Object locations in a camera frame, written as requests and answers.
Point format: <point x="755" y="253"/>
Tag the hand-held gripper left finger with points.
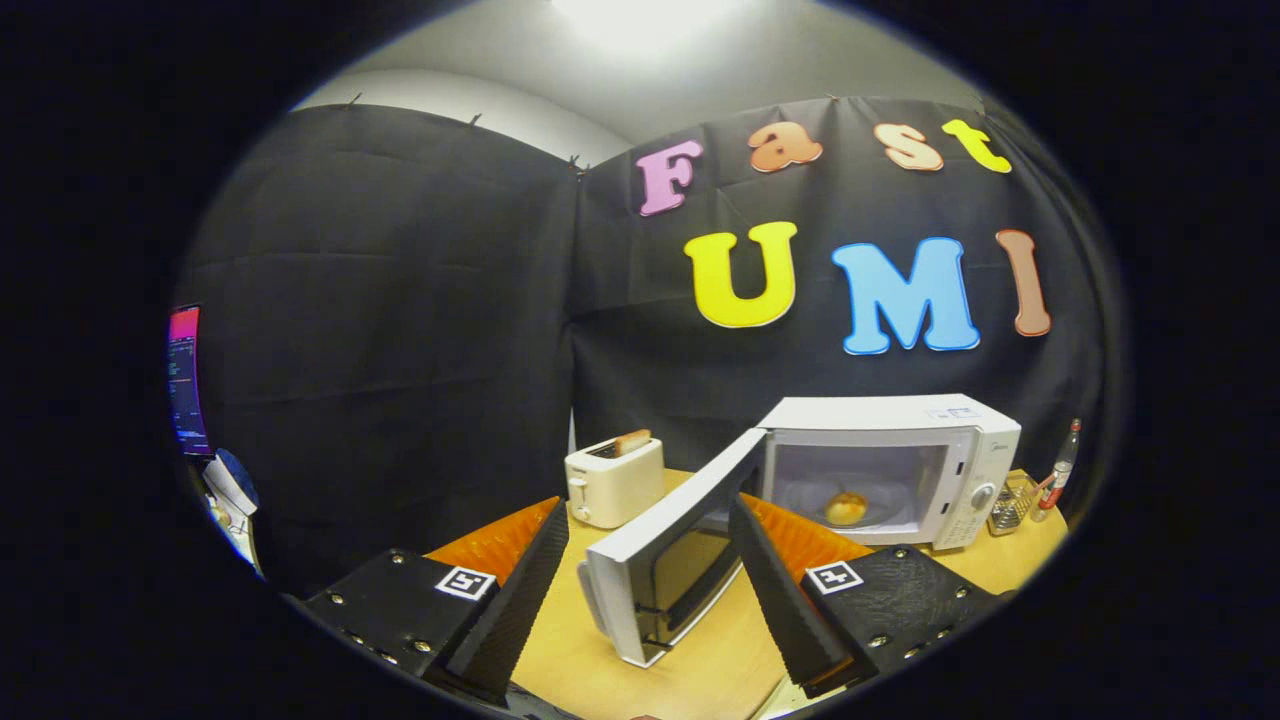
<point x="515" y="600"/>

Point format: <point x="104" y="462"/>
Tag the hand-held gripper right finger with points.
<point x="780" y="600"/>

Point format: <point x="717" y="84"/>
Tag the round golden bread bun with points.
<point x="846" y="509"/>

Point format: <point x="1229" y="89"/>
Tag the white microwave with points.
<point x="880" y="415"/>

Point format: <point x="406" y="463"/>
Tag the cream white toaster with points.
<point x="615" y="490"/>

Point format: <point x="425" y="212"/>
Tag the brown toast slice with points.
<point x="632" y="442"/>

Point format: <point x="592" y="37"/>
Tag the red white striped straw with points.
<point x="1045" y="483"/>

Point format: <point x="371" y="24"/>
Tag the white and blue object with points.
<point x="232" y="490"/>

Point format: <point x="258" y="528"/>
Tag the clear plastic bottle red label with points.
<point x="1060" y="475"/>

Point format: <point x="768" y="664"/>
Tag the computer monitor screen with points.
<point x="187" y="380"/>

